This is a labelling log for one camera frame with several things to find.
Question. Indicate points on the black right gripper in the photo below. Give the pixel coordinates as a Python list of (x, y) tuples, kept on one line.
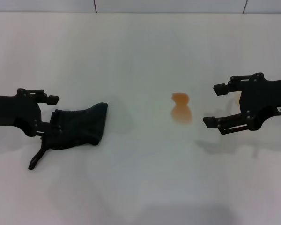
[(260, 98)]

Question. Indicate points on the brown liquid stain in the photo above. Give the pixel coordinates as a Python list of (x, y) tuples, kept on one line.
[(181, 112)]

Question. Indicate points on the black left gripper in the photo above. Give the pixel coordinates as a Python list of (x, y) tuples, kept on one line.
[(9, 110)]

